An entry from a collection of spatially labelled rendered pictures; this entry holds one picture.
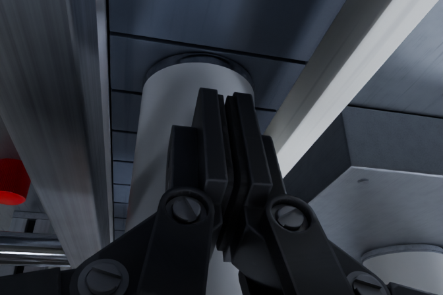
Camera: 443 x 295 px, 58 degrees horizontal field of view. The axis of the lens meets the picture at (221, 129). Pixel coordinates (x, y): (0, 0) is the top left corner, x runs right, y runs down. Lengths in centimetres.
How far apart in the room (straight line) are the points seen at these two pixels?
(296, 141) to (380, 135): 14
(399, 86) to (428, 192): 9
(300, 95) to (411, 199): 21
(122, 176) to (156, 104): 13
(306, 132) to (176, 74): 6
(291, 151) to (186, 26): 7
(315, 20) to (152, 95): 7
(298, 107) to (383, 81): 14
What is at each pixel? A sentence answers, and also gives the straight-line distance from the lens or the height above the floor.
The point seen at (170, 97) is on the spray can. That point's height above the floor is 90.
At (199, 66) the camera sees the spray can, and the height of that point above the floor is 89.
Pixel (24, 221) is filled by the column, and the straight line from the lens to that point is 55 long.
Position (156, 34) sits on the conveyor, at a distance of 16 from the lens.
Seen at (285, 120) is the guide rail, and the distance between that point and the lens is 17.
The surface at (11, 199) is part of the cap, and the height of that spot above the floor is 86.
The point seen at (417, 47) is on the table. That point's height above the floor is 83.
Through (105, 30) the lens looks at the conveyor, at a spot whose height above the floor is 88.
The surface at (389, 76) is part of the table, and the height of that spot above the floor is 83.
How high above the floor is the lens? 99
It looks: 31 degrees down
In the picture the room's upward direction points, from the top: 180 degrees counter-clockwise
